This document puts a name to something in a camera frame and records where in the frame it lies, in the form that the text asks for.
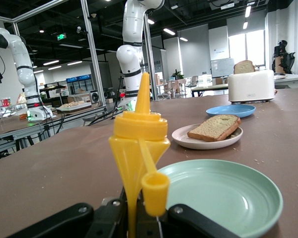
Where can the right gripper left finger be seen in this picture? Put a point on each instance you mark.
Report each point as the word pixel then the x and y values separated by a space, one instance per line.
pixel 64 223

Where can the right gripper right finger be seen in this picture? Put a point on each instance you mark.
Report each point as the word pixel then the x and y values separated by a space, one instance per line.
pixel 193 225

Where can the brown bread slice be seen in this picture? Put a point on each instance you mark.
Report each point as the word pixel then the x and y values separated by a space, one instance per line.
pixel 244 67
pixel 213 129

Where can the yellow squeeze bottle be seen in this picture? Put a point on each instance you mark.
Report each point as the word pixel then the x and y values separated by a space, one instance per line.
pixel 139 134

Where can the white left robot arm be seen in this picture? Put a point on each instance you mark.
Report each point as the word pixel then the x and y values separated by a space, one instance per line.
pixel 131 57

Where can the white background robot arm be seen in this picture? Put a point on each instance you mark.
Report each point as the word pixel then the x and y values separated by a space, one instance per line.
pixel 22 62

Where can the pale green plate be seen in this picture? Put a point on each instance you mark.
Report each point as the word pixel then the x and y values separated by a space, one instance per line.
pixel 226 193

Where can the beige plate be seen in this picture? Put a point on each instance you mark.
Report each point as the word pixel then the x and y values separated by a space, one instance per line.
pixel 183 140

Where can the blue plate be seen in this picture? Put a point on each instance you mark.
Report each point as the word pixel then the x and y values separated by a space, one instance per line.
pixel 236 110

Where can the brown table cover sheet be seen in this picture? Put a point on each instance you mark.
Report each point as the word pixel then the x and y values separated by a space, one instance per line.
pixel 64 161

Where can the brown side table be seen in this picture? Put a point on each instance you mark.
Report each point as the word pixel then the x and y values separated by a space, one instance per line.
pixel 15 129

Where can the white food tray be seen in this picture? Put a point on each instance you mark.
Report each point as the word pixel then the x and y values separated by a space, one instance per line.
pixel 73 106

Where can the white round-front appliance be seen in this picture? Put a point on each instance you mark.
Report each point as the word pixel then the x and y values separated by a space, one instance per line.
pixel 94 97

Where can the blue drinks fridge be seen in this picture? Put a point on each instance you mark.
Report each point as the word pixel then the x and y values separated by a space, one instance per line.
pixel 78 84

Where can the white two-slot toaster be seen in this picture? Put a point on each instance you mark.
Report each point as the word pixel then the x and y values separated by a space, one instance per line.
pixel 250 86

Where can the potted plant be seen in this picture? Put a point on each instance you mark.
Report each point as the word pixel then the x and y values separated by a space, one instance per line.
pixel 178 74

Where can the whiteboard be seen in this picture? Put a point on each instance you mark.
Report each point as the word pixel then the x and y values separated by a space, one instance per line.
pixel 222 67

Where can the white desk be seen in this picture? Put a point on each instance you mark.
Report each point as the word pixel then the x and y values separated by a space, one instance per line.
pixel 290 78

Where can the green exit sign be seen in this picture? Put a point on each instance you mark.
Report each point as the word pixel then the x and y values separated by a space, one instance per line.
pixel 61 37

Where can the black office chair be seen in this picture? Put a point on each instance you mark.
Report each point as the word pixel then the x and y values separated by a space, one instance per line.
pixel 283 57

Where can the aluminium frame post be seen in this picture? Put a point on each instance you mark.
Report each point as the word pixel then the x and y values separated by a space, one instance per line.
pixel 152 74
pixel 93 54

